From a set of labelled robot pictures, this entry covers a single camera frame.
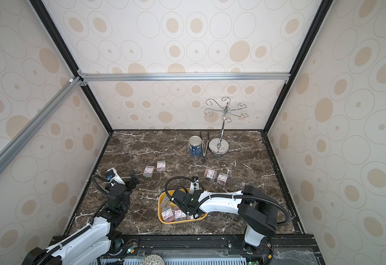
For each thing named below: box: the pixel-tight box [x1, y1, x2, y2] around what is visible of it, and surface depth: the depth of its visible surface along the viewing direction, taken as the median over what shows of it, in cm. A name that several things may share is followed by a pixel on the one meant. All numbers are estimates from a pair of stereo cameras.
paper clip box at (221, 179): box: [216, 172, 229, 187], surface depth 95 cm
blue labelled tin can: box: [188, 135, 203, 158], surface depth 102 cm
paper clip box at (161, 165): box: [156, 160, 166, 172], surface depth 100 cm
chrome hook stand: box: [204, 96, 249, 156], surface depth 93 cm
